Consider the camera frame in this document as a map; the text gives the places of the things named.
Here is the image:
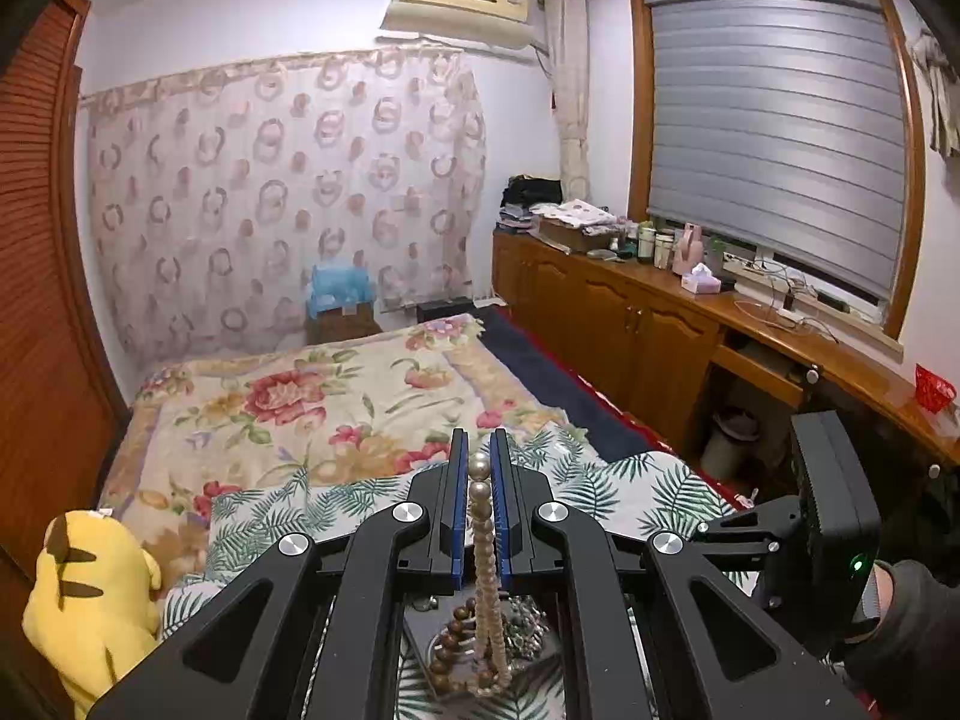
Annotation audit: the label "grey window blind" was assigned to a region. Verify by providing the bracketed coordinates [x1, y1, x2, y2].
[643, 0, 920, 305]

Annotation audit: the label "pile of dark clothes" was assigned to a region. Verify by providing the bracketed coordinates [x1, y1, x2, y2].
[499, 175, 563, 233]

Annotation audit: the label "pearl necklace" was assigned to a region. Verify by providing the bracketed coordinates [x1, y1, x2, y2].
[466, 454, 515, 695]

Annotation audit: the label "leaf print cloth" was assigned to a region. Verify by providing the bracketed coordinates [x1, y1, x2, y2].
[161, 420, 758, 720]

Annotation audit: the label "black box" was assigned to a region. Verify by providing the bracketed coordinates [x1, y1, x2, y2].
[396, 591, 578, 706]

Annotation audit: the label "red basket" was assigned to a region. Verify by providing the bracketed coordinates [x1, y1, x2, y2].
[915, 364, 957, 413]

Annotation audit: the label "pink bottle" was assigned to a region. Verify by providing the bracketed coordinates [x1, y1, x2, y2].
[673, 223, 706, 276]

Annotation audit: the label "circle patterned curtain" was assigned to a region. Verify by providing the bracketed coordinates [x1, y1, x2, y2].
[81, 45, 488, 372]

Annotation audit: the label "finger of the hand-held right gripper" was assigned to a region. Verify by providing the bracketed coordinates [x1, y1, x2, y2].
[694, 493, 802, 563]

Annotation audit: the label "brown wooden bead bracelet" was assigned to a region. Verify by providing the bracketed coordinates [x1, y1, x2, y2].
[435, 598, 481, 685]

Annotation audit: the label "wooden window frame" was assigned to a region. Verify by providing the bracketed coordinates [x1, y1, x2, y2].
[628, 0, 931, 338]

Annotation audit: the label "brown louvred wardrobe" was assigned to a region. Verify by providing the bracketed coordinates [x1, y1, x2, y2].
[0, 0, 128, 720]

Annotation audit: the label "yellow plush toy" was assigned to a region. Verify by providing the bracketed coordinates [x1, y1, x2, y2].
[21, 508, 164, 702]

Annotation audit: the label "white cables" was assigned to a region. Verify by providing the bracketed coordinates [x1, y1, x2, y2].
[735, 262, 841, 342]

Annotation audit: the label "brown box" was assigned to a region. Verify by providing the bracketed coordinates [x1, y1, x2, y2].
[306, 302, 380, 350]

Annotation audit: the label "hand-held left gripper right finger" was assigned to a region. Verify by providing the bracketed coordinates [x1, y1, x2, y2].
[491, 427, 875, 720]

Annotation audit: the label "hanging pale cloth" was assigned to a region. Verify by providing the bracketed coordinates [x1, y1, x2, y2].
[909, 28, 960, 158]

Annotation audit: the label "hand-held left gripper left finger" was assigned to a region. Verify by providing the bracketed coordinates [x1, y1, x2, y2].
[86, 427, 472, 720]

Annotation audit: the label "beige air conditioner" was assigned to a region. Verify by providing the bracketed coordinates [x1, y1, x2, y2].
[379, 0, 537, 50]

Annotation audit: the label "grey trash bin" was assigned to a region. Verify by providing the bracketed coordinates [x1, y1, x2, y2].
[701, 409, 760, 479]

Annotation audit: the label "person's right forearm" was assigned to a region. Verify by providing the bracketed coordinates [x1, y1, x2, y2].
[846, 561, 960, 717]

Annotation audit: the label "cardboard box with cloth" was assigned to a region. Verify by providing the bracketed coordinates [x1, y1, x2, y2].
[529, 199, 623, 254]

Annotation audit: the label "floral blanket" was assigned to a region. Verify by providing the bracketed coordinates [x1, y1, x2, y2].
[97, 315, 571, 601]

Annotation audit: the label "bundled beige curtain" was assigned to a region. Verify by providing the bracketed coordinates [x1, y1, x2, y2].
[544, 0, 590, 203]

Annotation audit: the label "long wooden cabinet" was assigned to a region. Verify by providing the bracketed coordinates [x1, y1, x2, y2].
[491, 229, 960, 481]

